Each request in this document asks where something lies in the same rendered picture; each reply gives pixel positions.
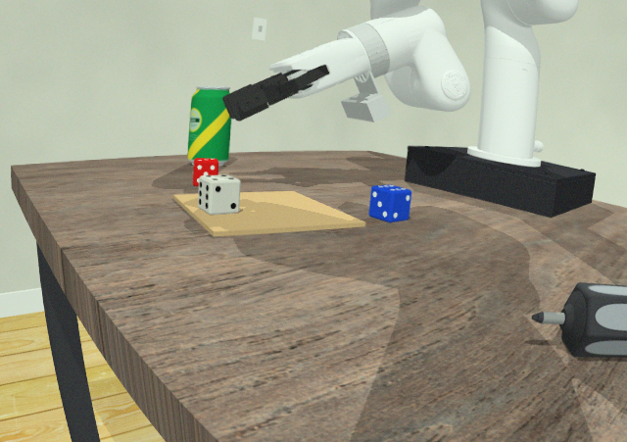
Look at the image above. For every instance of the white die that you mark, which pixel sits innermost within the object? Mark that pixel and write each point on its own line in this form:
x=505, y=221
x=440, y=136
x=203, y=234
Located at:
x=219, y=194

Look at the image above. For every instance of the red die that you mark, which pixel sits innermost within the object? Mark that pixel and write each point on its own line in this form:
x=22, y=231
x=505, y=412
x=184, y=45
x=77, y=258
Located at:
x=204, y=166

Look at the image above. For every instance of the green soda can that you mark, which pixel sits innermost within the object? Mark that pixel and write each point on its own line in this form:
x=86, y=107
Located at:
x=210, y=125

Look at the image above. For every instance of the black and grey screwdriver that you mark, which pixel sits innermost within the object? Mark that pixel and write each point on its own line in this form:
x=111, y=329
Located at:
x=593, y=320

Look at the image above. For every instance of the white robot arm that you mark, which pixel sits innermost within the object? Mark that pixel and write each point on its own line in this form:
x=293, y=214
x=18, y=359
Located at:
x=410, y=48

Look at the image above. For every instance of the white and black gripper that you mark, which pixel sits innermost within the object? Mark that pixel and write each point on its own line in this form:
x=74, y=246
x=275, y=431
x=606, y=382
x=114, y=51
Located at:
x=323, y=67

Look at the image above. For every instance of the blue die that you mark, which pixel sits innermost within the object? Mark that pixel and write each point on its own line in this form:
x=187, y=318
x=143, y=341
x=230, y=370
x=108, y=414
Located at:
x=389, y=203

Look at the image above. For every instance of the beige square mat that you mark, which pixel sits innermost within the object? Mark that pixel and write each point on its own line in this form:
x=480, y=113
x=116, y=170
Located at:
x=269, y=212

